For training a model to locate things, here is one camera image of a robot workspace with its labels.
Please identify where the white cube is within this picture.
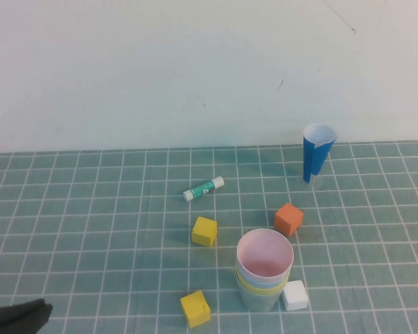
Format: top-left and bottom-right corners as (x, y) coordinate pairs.
(282, 280), (309, 312)

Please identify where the green cup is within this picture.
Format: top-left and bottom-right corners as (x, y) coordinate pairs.
(237, 283), (287, 312)

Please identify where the green checked tablecloth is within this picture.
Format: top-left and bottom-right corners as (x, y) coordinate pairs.
(0, 140), (418, 334)

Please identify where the orange cube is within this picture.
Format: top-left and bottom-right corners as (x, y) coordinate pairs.
(273, 203), (304, 237)

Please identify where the plain yellow cube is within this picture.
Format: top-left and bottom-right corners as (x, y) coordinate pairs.
(191, 216), (219, 248)

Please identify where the blue paper cone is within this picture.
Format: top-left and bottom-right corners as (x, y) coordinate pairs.
(302, 123), (339, 184)

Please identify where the green white glue stick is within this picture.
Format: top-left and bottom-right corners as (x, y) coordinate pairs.
(183, 175), (226, 202)

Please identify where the notched yellow cube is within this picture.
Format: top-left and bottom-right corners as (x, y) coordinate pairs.
(180, 290), (212, 329)

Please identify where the yellow cup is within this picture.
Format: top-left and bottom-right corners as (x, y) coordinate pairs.
(235, 274), (289, 297)

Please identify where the pink cup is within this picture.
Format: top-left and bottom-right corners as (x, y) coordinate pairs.
(235, 228), (295, 283)

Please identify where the blue cup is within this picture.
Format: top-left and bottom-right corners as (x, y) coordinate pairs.
(235, 266), (292, 289)

